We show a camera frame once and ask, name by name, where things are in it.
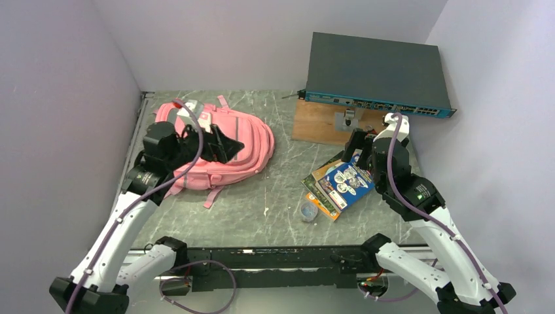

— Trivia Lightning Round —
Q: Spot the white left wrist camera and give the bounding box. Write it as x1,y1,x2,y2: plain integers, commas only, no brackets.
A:
177,99,212,133

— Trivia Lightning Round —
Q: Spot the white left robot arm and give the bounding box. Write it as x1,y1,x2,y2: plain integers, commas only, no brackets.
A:
49,122,244,313

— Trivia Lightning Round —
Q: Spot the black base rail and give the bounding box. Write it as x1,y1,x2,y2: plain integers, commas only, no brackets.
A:
159,245,386,296

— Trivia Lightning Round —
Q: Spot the pink student backpack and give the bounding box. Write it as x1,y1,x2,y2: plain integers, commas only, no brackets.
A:
166,96,275,209

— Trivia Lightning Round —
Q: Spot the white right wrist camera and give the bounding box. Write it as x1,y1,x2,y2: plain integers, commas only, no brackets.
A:
374,113,410,147

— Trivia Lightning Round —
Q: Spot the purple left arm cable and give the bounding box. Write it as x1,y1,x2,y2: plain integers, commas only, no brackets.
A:
65,98,205,314

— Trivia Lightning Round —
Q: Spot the wooden board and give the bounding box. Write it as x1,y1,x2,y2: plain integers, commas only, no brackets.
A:
291,99,386,146

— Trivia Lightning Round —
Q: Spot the grey metal bracket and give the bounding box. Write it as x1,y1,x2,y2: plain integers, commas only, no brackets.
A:
334,109,363,132

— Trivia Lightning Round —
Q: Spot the blue sticker book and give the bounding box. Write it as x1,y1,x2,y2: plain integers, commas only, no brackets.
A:
316,152,374,213

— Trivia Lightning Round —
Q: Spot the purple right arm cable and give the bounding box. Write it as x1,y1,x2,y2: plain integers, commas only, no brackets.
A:
385,113,509,314

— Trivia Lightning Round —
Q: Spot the blue network switch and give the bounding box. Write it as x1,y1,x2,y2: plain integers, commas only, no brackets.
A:
298,32,457,118

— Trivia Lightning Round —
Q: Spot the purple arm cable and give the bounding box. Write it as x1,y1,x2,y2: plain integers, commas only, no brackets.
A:
385,113,509,314
65,98,205,314

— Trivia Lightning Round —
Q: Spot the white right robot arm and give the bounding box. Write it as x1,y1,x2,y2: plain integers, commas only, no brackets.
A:
343,129,516,313

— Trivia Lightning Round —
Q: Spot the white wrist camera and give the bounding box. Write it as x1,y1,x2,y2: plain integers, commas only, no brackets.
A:
374,113,410,147
177,99,212,133

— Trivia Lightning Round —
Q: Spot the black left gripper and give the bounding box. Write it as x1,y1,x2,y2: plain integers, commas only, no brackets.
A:
165,118,243,171

